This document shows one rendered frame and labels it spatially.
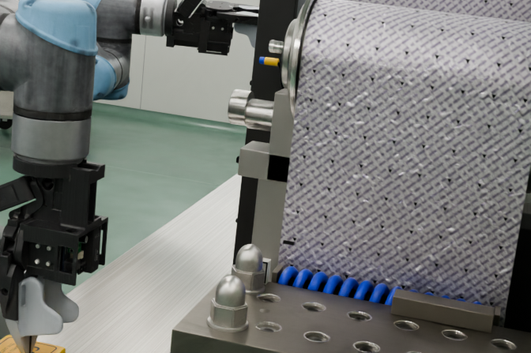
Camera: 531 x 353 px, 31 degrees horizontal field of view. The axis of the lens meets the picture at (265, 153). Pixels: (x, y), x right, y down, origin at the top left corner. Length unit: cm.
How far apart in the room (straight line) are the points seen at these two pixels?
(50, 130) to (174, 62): 606
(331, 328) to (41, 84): 35
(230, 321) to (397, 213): 22
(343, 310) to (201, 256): 53
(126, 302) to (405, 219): 43
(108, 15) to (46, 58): 79
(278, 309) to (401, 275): 15
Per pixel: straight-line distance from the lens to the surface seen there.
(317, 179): 98
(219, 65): 686
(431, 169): 96
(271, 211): 108
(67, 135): 93
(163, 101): 703
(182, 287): 130
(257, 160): 107
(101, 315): 120
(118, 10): 169
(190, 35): 170
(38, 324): 100
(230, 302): 85
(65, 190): 95
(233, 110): 107
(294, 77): 96
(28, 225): 95
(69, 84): 92
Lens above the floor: 137
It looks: 13 degrees down
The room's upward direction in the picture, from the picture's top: 6 degrees clockwise
